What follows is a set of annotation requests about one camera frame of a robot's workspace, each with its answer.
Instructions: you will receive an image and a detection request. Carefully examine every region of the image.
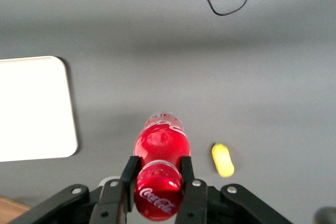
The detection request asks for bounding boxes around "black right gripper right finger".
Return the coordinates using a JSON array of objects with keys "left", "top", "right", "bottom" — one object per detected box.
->
[{"left": 175, "top": 155, "right": 209, "bottom": 224}]

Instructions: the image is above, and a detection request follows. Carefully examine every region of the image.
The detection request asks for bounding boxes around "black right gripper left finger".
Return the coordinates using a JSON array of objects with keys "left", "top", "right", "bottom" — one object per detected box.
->
[{"left": 90, "top": 155, "right": 140, "bottom": 224}]

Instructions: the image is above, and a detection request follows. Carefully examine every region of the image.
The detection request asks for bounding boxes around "red coke bottle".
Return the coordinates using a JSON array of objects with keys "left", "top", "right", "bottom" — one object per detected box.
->
[{"left": 133, "top": 111, "right": 191, "bottom": 222}]

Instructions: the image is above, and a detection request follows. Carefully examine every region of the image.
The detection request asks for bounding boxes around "white rounded tray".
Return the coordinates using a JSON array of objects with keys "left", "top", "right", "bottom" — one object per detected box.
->
[{"left": 0, "top": 56, "right": 79, "bottom": 163}]

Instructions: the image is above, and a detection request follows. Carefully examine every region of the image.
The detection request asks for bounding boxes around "yellow toy banana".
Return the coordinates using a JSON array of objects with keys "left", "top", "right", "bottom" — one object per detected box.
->
[{"left": 211, "top": 142, "right": 235, "bottom": 178}]

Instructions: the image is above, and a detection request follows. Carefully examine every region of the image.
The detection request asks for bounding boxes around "light wooden table surface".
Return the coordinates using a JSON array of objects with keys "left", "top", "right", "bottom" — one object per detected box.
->
[{"left": 0, "top": 195, "right": 33, "bottom": 224}]

